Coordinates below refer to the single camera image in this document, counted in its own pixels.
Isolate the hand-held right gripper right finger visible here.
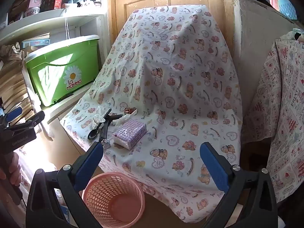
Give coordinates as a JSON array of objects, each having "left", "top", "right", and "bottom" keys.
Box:
[{"left": 199, "top": 142, "right": 278, "bottom": 228}]

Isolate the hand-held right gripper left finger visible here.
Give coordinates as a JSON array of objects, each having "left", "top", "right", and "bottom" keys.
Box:
[{"left": 26, "top": 142, "right": 104, "bottom": 228}]

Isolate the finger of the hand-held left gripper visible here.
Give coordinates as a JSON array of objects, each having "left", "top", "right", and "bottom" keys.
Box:
[
  {"left": 5, "top": 111, "right": 45, "bottom": 134},
  {"left": 0, "top": 107, "right": 23, "bottom": 124}
]

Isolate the black plastic spoon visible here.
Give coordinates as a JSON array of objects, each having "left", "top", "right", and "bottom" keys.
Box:
[{"left": 87, "top": 123, "right": 105, "bottom": 140}]

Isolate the long black wrapper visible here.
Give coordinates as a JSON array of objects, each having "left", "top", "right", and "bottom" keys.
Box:
[{"left": 99, "top": 109, "right": 112, "bottom": 146}]

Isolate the white tissue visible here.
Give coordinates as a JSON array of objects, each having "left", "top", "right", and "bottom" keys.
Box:
[{"left": 91, "top": 107, "right": 106, "bottom": 130}]

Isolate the purple checked tissue packet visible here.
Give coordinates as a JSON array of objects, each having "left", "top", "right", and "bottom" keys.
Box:
[{"left": 112, "top": 120, "right": 147, "bottom": 150}]

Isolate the pink plastic mesh basket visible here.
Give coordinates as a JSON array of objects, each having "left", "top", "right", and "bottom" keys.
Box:
[{"left": 82, "top": 172, "right": 146, "bottom": 228}]

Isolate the person's left hand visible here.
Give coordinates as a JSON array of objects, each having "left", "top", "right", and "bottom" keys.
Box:
[{"left": 0, "top": 151, "right": 22, "bottom": 185}]

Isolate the green plastic storage box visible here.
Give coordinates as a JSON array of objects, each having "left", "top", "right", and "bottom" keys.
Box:
[{"left": 25, "top": 35, "right": 100, "bottom": 107}]

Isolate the beige crumpled cloth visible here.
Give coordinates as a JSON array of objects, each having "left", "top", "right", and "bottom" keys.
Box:
[{"left": 0, "top": 42, "right": 25, "bottom": 63}]

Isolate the red print tablecloth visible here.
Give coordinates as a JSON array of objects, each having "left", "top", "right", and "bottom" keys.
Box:
[{"left": 242, "top": 32, "right": 304, "bottom": 196}]

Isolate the bear print cloth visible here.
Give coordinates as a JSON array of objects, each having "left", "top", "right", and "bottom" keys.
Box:
[{"left": 60, "top": 5, "right": 243, "bottom": 224}]

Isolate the white shelf unit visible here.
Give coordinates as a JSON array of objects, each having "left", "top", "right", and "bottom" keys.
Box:
[{"left": 0, "top": 8, "right": 108, "bottom": 124}]

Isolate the white jar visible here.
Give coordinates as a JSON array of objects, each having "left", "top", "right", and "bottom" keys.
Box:
[{"left": 25, "top": 7, "right": 40, "bottom": 17}]

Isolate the white cabinet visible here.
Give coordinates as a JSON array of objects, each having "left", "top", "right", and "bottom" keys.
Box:
[{"left": 234, "top": 0, "right": 300, "bottom": 114}]

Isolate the wooden door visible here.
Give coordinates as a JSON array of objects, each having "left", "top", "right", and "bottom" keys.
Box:
[{"left": 108, "top": 0, "right": 236, "bottom": 60}]

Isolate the blue dotted cushion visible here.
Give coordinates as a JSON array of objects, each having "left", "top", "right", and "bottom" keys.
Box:
[{"left": 278, "top": 0, "right": 298, "bottom": 21}]

